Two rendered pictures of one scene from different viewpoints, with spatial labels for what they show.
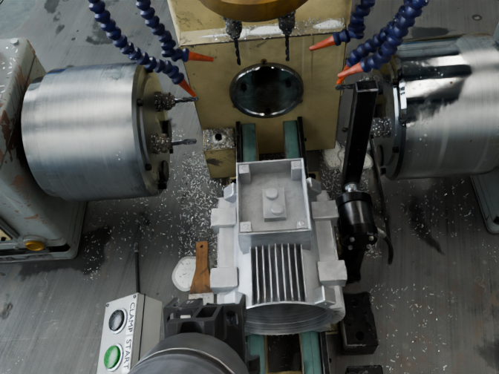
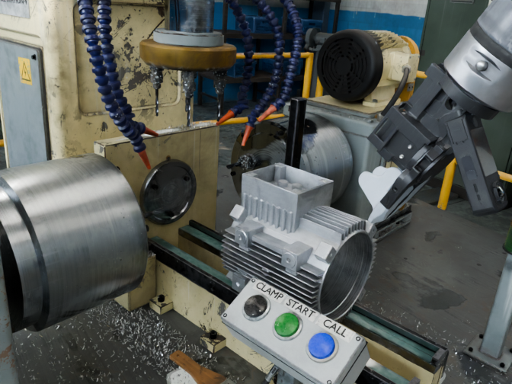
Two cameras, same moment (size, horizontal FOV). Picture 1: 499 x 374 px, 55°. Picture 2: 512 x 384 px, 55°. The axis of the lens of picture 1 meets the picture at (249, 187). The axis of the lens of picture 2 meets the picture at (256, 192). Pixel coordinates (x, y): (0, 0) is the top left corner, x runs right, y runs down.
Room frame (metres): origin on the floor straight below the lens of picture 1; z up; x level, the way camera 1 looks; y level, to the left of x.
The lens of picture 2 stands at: (-0.05, 0.64, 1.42)
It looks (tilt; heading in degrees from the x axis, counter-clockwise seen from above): 22 degrees down; 305
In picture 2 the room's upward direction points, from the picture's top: 4 degrees clockwise
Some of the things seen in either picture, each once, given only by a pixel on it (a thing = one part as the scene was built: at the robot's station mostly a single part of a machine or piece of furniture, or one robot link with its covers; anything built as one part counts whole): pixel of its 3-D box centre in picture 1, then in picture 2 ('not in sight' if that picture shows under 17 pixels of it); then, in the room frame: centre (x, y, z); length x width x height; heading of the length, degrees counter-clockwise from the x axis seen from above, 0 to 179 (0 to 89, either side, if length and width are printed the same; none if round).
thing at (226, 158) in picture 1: (221, 152); (134, 276); (0.65, 0.05, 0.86); 0.07 x 0.06 x 0.12; 84
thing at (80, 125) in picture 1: (80, 135); (24, 248); (0.61, 0.30, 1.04); 0.37 x 0.25 x 0.25; 84
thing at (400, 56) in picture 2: not in sight; (376, 108); (0.47, -0.68, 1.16); 0.33 x 0.26 x 0.42; 84
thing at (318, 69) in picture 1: (266, 84); (152, 201); (0.73, -0.07, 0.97); 0.30 x 0.11 x 0.34; 84
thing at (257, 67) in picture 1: (266, 93); (170, 193); (0.66, -0.06, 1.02); 0.15 x 0.02 x 0.15; 84
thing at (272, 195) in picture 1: (272, 207); (286, 196); (0.35, -0.03, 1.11); 0.12 x 0.11 x 0.07; 174
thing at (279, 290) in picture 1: (277, 257); (299, 254); (0.31, -0.03, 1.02); 0.20 x 0.19 x 0.19; 174
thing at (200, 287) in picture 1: (201, 287); (212, 382); (0.37, 0.13, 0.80); 0.21 x 0.05 x 0.01; 175
